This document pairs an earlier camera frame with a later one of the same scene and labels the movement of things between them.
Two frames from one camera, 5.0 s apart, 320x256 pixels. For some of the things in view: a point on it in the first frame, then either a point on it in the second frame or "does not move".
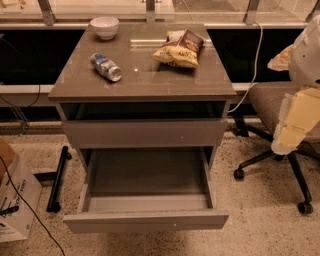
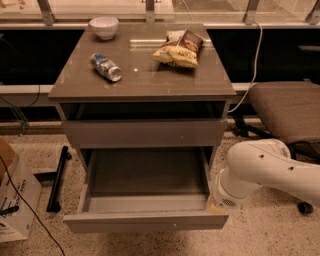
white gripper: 306,60 -> 222,197
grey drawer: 146,189 does not move
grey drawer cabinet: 148,87 does not move
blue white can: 105,67 does not move
